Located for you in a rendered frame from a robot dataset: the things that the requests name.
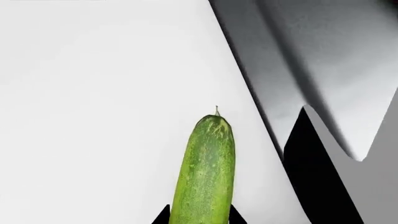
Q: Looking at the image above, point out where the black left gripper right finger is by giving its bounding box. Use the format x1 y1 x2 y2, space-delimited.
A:
229 205 248 224

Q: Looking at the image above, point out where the green cucumber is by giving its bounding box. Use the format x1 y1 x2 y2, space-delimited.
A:
167 105 236 224

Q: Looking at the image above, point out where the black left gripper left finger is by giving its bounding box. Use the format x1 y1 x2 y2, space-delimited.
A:
150 203 171 224

